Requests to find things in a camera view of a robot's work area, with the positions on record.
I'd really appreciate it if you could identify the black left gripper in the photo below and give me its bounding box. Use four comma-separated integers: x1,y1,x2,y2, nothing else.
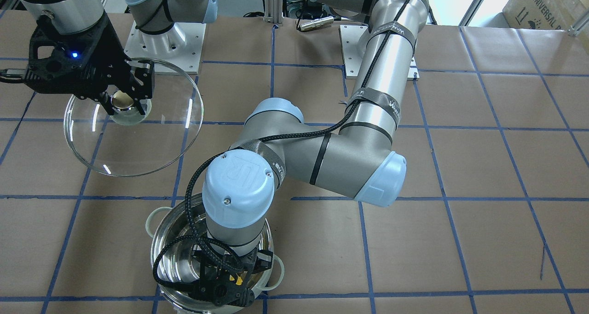
183,247,274,308

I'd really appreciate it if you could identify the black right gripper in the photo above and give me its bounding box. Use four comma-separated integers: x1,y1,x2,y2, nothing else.
23,14,155,117

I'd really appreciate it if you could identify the glass pot lid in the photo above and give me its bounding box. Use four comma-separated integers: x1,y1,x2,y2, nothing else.
63,59,204,176

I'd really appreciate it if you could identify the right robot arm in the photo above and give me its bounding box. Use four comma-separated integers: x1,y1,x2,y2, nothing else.
1,0,218,124

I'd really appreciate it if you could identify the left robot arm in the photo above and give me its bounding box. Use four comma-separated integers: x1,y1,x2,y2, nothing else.
151,0,429,314

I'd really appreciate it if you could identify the pale green cooking pot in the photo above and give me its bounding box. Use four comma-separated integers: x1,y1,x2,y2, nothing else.
145,202,284,314

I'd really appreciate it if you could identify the silver metal cylinder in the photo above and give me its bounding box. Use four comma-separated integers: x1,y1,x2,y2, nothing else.
296,16,335,32

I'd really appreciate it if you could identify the cardboard box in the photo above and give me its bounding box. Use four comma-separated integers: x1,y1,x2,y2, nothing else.
502,0,589,29

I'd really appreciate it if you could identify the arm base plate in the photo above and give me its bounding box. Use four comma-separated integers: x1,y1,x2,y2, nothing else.
124,23,207,75
340,24,419,80

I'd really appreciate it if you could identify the aluminium frame post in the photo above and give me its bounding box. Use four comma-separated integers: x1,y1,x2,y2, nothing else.
263,0,285,27

